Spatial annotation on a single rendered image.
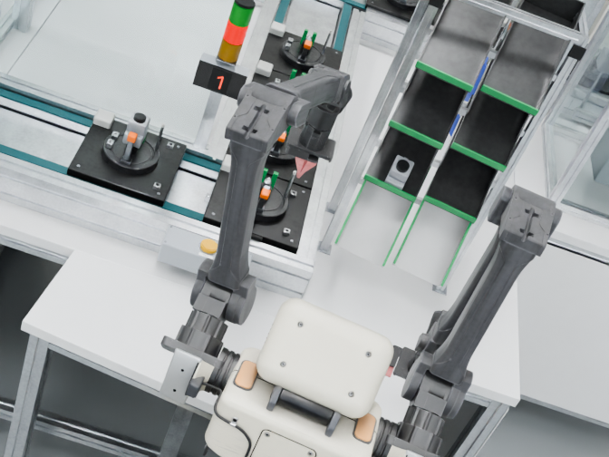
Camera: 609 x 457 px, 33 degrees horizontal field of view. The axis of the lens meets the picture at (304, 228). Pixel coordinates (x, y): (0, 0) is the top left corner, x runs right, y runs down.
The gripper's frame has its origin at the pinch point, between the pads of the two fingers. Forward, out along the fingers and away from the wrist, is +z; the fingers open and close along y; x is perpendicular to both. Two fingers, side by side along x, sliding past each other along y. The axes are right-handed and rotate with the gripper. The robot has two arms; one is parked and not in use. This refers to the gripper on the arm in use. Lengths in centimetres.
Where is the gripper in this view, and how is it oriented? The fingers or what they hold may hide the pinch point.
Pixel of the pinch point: (299, 173)
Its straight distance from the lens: 225.4
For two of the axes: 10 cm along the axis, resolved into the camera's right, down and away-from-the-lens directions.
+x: -1.5, 6.4, -7.5
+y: -9.4, -3.2, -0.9
